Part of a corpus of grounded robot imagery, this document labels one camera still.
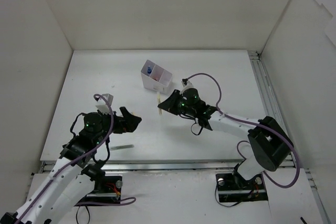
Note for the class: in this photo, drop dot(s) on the yellow highlighter pen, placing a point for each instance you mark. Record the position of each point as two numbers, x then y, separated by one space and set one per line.
158 102

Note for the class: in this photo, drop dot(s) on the white three-compartment organizer box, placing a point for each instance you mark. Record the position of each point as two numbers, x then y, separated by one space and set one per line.
165 82

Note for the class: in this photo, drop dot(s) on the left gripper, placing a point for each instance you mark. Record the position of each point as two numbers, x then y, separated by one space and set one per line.
121 122

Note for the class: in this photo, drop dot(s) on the aluminium frame rail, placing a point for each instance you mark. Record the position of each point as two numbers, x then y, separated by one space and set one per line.
170 171

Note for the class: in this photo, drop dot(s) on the green highlighter pen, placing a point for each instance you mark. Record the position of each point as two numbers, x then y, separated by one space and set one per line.
121 147

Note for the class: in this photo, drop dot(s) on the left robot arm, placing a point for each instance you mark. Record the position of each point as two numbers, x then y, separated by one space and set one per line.
73 176

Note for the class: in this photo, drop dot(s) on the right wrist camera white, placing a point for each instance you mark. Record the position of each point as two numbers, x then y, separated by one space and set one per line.
186 85

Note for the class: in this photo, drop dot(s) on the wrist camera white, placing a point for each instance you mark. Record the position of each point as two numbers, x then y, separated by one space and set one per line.
104 103
186 85

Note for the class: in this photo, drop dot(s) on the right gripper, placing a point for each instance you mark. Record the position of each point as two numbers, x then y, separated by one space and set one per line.
175 104

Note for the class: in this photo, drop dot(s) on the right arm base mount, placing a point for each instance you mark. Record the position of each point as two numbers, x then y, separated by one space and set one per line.
230 192

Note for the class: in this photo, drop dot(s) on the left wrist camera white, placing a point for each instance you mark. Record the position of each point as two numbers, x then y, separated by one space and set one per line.
104 103

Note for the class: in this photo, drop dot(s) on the blue-capped clear spray bottle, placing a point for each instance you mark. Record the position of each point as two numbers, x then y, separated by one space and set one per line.
149 70

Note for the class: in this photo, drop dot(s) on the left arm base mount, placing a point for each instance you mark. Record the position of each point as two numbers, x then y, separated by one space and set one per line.
107 191

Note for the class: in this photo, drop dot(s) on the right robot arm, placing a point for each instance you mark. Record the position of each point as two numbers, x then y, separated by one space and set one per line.
269 143

